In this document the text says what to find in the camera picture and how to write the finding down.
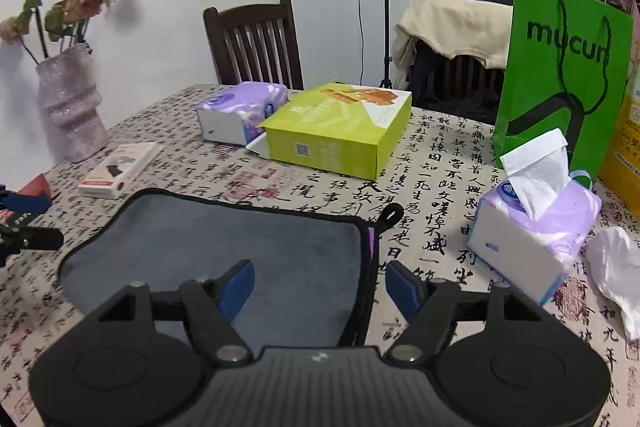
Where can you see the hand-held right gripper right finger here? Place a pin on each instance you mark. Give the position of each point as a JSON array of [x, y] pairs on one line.
[[402, 289]]

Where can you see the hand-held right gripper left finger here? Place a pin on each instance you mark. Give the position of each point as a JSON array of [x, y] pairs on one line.
[[237, 289]]

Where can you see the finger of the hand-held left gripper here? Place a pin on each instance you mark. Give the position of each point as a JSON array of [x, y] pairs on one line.
[[25, 203], [35, 239]]

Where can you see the grey towel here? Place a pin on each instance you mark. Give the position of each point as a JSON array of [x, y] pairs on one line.
[[250, 232]]

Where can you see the red flat box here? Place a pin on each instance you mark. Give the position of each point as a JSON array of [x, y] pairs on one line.
[[37, 186]]

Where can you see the small white box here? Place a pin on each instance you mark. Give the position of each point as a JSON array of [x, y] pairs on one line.
[[120, 172]]

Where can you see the pink glitter vase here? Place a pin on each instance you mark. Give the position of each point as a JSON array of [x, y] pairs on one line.
[[70, 107]]

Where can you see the open purple tissue pack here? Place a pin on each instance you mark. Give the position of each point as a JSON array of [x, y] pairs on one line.
[[520, 247]]

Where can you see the yellow-green cardboard box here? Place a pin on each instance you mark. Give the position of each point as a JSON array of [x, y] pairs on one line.
[[325, 142]]

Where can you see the closed purple tissue pack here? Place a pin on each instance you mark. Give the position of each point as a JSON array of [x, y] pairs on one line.
[[235, 107]]

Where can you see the crumpled white tissue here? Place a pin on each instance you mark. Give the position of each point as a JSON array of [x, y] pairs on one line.
[[615, 267]]

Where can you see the dark chair with clothes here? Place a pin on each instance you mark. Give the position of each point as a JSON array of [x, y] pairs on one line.
[[465, 82]]

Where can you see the green paper bag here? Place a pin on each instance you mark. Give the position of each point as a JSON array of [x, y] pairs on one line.
[[540, 72]]

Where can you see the yellow bag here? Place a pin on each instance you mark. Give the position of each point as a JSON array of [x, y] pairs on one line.
[[625, 147]]

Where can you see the beige garment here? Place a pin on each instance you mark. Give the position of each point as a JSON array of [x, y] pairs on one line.
[[450, 22]]

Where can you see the dark wooden chair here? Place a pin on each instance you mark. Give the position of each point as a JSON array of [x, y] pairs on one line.
[[250, 12]]

